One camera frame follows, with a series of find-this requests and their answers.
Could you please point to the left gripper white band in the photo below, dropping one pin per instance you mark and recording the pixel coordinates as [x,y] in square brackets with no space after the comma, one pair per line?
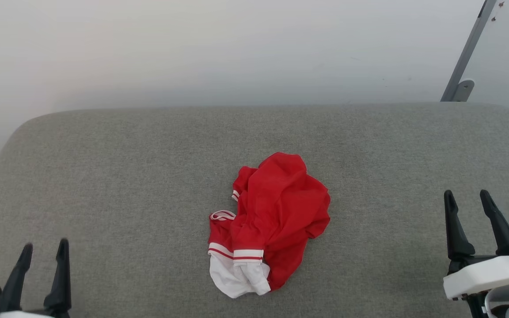
[24,315]

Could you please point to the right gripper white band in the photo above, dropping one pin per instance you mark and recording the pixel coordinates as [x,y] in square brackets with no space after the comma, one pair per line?
[484,276]

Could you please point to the red and white garment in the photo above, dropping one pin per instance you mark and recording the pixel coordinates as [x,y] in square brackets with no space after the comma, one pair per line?
[276,207]

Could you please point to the grey metal pole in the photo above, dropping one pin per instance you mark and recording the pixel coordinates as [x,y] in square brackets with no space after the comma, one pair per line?
[469,48]

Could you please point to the grey metal pole bracket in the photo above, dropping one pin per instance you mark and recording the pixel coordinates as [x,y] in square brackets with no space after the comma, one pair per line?
[464,89]

